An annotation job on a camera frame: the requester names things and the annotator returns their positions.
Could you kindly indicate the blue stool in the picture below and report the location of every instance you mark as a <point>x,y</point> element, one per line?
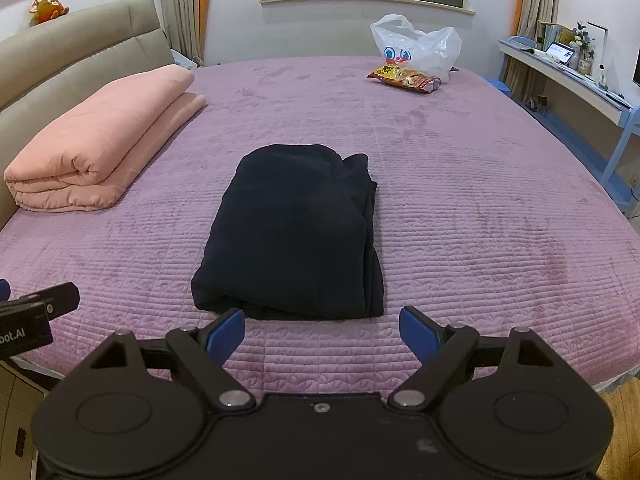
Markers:
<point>498,86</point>

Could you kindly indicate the beige padded headboard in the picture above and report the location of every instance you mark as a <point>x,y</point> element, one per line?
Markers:
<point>75,55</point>

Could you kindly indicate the pink folded quilt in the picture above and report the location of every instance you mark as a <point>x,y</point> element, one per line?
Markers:
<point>110,130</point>

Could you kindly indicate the white blue bedside item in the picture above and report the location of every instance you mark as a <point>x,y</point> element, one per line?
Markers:
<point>184,58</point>

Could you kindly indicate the dark navy striped garment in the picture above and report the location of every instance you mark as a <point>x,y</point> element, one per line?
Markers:
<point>295,230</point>

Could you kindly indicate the red yellow snack packet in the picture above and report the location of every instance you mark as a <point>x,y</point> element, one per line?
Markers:
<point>405,78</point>

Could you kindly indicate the white plastic bag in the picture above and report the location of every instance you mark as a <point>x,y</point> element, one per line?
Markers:
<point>425,47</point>

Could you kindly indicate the small open laptop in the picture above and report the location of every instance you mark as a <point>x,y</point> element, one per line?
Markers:
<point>560,53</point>

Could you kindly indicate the brown plush toy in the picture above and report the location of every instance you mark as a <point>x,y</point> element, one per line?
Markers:
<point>47,8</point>

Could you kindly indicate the vase of white flowers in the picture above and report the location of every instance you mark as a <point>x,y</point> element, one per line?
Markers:
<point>584,47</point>

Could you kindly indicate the small white figurine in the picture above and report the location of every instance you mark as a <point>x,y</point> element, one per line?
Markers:
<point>602,77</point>

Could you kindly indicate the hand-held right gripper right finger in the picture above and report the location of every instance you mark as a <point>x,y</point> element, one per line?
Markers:
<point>419,331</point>

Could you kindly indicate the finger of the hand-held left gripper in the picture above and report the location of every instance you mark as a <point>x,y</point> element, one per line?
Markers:
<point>62,297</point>

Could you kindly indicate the purple quilted bed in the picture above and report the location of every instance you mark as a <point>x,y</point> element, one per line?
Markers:
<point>475,200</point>

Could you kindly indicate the white window sill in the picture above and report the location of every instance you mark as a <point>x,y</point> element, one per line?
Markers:
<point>365,4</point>

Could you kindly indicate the upright books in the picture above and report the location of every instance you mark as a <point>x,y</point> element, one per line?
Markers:
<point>550,32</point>

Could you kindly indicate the beige bedside cabinet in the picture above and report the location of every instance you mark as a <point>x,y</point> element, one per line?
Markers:
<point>20,420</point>

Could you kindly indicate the beige curtain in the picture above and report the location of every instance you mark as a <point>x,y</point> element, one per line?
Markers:
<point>177,5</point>
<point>535,20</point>

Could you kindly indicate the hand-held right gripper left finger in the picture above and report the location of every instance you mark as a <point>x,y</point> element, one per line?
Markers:
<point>226,332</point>

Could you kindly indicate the blue white wall desk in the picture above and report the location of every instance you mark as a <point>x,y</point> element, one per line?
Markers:
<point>575,85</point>

